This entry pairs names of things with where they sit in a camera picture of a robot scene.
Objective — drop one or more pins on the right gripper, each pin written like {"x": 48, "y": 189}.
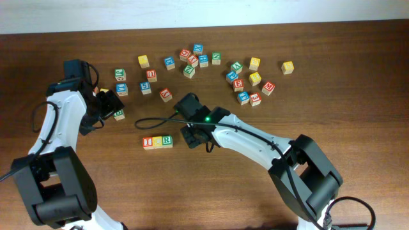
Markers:
{"x": 190, "y": 139}

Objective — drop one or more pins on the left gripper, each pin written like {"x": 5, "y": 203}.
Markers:
{"x": 112, "y": 103}

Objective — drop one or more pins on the green R block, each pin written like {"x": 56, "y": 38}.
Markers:
{"x": 167, "y": 141}

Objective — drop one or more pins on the yellow C block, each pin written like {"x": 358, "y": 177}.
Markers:
{"x": 157, "y": 142}

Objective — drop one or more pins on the red I block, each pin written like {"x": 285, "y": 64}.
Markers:
{"x": 148, "y": 143}

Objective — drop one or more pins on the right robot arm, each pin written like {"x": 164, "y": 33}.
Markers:
{"x": 306, "y": 179}

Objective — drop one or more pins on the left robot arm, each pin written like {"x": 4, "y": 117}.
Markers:
{"x": 55, "y": 187}

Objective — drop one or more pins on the green 8 block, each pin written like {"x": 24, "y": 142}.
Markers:
{"x": 119, "y": 115}

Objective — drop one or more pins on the blue L block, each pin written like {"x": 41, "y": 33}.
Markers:
{"x": 122, "y": 89}

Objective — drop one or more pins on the green J block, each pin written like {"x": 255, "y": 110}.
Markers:
{"x": 120, "y": 74}

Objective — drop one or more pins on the blue 5 block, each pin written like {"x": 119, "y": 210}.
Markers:
{"x": 145, "y": 88}

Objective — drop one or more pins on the red K block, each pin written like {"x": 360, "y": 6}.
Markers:
{"x": 166, "y": 95}

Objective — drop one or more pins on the red U block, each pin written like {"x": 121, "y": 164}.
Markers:
{"x": 151, "y": 75}

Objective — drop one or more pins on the yellow block upper left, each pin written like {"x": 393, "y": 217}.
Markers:
{"x": 143, "y": 61}

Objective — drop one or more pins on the blue 1 block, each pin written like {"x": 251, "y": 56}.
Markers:
{"x": 243, "y": 98}

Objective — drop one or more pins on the green Z block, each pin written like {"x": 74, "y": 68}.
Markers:
{"x": 189, "y": 71}

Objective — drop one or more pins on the red E block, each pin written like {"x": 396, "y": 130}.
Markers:
{"x": 237, "y": 85}

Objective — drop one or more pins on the blue P block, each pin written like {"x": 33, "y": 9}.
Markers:
{"x": 231, "y": 76}

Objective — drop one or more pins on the red 3 block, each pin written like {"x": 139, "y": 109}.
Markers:
{"x": 255, "y": 99}

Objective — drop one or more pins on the blue H block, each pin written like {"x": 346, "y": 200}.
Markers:
{"x": 203, "y": 60}

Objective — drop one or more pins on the red X block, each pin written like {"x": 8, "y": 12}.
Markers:
{"x": 192, "y": 61}

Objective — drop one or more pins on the blue D block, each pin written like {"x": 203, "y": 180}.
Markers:
{"x": 169, "y": 63}

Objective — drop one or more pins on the green V block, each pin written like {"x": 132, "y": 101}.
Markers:
{"x": 236, "y": 67}

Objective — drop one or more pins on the green N block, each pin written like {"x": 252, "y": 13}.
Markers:
{"x": 216, "y": 58}

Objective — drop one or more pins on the red G block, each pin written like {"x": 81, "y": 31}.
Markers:
{"x": 184, "y": 54}

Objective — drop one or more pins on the yellow block centre right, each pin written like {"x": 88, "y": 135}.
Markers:
{"x": 254, "y": 78}

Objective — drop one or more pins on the red M block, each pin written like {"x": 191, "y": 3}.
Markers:
{"x": 268, "y": 88}

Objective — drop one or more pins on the yellow block upper right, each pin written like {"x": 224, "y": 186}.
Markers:
{"x": 254, "y": 63}

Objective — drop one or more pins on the yellow S block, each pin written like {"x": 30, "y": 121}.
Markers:
{"x": 287, "y": 67}

